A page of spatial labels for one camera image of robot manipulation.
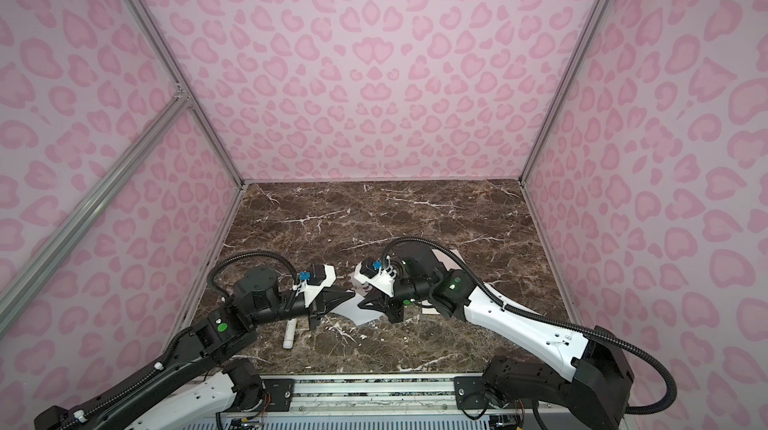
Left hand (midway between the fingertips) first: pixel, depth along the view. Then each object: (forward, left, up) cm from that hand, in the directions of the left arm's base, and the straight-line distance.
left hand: (352, 289), depth 64 cm
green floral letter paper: (-2, 0, -8) cm, 8 cm away
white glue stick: (-2, +20, -24) cm, 32 cm away
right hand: (-1, -2, -5) cm, 6 cm away
